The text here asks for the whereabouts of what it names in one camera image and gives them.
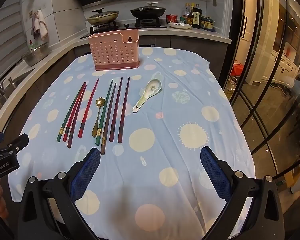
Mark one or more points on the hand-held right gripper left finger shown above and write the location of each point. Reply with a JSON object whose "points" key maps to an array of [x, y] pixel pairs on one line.
{"points": [[86, 177]]}

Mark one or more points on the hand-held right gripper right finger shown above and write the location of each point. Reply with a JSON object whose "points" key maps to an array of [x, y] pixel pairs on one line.
{"points": [[215, 172]]}

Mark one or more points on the brown chopstick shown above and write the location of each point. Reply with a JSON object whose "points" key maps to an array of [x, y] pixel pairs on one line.
{"points": [[107, 127]]}

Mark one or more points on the red chopstick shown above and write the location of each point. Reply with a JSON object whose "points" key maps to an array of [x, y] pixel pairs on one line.
{"points": [[76, 110], [90, 106]]}

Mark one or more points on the gold flower spoon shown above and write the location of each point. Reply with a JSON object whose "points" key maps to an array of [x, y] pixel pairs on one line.
{"points": [[99, 102]]}

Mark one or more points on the white ceramic soup spoon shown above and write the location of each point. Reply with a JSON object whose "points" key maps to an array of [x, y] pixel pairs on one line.
{"points": [[152, 86]]}

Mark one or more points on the pink plastic utensil holder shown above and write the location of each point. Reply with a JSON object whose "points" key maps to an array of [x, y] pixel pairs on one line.
{"points": [[110, 52]]}

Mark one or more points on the steel sink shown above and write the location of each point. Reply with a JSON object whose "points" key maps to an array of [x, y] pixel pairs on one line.
{"points": [[13, 81]]}

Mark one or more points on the blue dotted tablecloth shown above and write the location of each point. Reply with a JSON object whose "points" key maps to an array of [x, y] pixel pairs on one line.
{"points": [[165, 120]]}

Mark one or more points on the steel colander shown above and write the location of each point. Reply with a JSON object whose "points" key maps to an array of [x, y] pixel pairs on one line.
{"points": [[35, 55]]}

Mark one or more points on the green dish soap bottle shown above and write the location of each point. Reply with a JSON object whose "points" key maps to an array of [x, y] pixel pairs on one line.
{"points": [[32, 46]]}

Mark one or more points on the red box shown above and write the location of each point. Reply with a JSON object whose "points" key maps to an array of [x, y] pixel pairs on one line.
{"points": [[236, 68]]}

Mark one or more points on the window blinds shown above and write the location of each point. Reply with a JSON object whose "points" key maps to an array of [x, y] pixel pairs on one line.
{"points": [[5, 30]]}

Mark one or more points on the glass sliding door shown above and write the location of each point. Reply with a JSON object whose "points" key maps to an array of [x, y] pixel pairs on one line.
{"points": [[277, 80]]}

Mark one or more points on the hanging pink white cloth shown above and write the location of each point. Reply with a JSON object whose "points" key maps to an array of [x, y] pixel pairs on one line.
{"points": [[40, 22]]}

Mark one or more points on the condiment jar set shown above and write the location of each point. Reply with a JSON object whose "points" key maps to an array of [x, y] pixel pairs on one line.
{"points": [[207, 22]]}

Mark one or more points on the white plate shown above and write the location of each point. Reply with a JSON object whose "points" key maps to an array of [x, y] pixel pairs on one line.
{"points": [[180, 25]]}

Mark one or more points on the beige frying pan with lid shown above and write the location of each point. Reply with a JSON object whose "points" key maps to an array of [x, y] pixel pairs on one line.
{"points": [[102, 17]]}

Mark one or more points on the yellow cap sauce bottle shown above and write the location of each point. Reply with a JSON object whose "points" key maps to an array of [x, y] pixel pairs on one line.
{"points": [[190, 18]]}

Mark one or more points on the dark soy sauce bottle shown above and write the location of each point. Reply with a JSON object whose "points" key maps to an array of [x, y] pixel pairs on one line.
{"points": [[197, 17]]}

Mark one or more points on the black gas cooktop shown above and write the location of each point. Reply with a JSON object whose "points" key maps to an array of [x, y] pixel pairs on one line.
{"points": [[130, 25]]}

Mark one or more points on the clear plastic bottle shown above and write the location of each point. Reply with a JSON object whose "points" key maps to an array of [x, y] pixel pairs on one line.
{"points": [[185, 11]]}

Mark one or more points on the black wok with lid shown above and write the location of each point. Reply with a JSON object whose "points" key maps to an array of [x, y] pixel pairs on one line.
{"points": [[147, 12]]}

